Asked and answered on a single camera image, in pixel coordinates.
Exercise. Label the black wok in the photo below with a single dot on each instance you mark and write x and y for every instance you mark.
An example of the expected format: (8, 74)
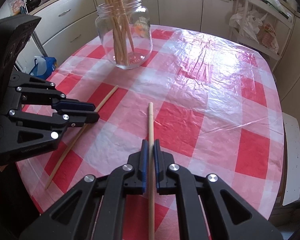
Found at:
(33, 2)

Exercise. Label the white plastic bag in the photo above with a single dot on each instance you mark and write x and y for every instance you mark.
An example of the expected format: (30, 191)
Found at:
(247, 22)

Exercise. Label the white wooden stool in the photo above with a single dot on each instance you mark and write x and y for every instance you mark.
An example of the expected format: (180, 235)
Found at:
(293, 160)

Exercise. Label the metal mop poles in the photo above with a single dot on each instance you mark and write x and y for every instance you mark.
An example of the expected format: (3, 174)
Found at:
(40, 43)

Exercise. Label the cream cabinet with doors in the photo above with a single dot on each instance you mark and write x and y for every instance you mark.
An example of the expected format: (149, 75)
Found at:
(177, 5)

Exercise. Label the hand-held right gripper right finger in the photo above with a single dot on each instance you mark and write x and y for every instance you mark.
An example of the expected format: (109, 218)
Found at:
(157, 165)

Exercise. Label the red white checked tablecloth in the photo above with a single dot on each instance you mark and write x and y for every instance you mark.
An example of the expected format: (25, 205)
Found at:
(215, 100)

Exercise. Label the blue plastic bag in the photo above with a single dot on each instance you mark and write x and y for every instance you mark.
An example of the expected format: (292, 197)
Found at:
(47, 65)

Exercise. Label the cream drawer cabinet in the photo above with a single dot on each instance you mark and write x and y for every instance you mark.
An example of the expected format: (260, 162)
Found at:
(70, 20)

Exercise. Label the white shelf cart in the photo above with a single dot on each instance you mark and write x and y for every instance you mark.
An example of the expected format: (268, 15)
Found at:
(285, 22)

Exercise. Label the orange print snack bag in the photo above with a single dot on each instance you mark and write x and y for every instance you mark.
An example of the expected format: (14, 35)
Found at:
(268, 36)

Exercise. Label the bunch of wooden chopsticks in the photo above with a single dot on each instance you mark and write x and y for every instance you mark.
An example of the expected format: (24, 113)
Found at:
(117, 30)

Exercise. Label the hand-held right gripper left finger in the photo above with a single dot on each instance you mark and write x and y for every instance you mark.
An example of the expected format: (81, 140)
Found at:
(143, 165)

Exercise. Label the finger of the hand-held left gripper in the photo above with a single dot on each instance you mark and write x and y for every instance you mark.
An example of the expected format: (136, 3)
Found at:
(85, 118)
(77, 105)

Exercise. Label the cream side cabinet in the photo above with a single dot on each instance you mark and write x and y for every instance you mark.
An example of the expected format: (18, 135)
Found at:
(297, 75)

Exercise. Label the clear glass jar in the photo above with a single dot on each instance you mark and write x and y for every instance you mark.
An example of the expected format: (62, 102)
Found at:
(102, 35)

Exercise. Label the light wooden chopstick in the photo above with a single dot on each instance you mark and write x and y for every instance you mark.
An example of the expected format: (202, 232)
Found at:
(150, 122)
(107, 98)

